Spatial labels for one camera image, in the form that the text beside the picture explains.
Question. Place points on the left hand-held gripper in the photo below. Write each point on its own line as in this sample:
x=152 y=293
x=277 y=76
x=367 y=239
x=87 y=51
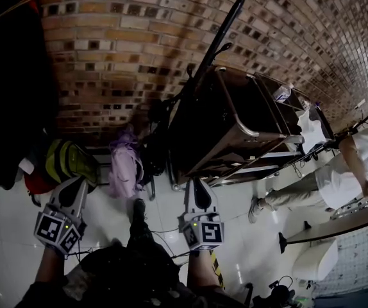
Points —
x=57 y=228

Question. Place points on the dark brown metal-framed cart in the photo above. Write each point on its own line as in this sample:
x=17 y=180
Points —
x=222 y=120

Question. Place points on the person's dark clothing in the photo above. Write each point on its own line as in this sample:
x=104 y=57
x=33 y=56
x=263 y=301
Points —
x=129 y=278

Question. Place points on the person's right forearm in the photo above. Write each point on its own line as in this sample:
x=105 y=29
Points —
x=201 y=268

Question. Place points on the person's left forearm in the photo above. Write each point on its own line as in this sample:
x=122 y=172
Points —
x=51 y=265

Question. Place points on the black camera gear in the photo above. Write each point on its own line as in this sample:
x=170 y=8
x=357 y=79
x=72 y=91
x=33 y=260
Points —
x=281 y=292

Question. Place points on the yellow black striped tape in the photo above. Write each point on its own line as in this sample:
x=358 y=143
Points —
x=217 y=268

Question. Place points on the yellow green backpack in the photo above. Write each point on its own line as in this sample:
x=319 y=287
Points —
x=68 y=162

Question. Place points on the clear plastic water bottle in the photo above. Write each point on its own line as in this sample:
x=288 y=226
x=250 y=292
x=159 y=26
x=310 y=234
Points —
x=281 y=93

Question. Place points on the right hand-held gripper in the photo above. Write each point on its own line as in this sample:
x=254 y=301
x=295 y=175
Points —
x=208 y=233

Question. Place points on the white table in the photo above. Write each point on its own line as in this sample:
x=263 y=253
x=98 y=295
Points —
x=334 y=228

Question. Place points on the pink purple bag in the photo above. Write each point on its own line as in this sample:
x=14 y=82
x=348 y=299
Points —
x=124 y=172

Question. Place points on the person's black shoe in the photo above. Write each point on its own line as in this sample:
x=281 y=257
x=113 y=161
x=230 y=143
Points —
x=139 y=207

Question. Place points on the black coat stand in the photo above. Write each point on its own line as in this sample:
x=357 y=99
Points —
x=362 y=120

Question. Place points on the red bag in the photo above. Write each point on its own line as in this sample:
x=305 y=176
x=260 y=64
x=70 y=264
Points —
x=38 y=184

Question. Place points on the white cloth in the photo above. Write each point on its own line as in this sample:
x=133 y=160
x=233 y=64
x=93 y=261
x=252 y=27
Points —
x=312 y=133

